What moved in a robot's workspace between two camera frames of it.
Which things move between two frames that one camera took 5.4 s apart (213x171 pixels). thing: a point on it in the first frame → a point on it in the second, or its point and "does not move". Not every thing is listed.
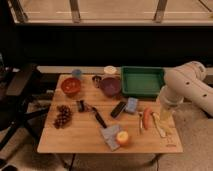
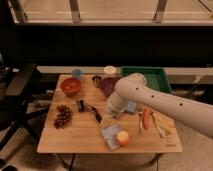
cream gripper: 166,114 → 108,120
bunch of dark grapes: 63,117 does not move
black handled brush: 82,106 does not move
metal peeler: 140,114 does not move
